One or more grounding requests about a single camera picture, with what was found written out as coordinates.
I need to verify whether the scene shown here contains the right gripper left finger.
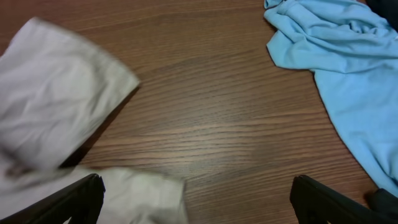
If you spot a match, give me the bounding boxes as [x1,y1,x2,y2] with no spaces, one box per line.
[1,174,105,224]

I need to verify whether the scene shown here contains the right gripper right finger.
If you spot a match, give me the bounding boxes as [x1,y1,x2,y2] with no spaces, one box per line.
[290,175,397,224]

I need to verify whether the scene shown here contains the beige cotton shorts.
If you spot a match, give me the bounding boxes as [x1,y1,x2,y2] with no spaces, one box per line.
[1,18,188,224]

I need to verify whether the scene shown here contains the light blue shirt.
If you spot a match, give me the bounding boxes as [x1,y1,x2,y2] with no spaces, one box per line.
[264,0,397,194]

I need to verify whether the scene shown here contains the dark navy garment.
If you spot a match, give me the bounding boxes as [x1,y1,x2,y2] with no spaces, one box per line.
[366,0,398,30]

